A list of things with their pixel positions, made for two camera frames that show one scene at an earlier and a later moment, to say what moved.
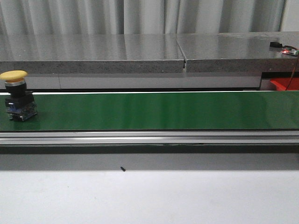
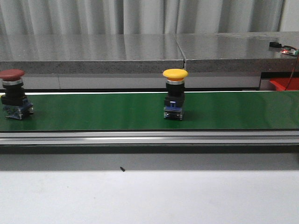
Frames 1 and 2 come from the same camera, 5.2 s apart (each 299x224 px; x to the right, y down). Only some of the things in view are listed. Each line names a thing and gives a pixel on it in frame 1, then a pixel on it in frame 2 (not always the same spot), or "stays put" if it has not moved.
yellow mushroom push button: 21,104 → 174,101
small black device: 275,44 stays put
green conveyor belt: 109,111 stays put
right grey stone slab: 238,52 stays put
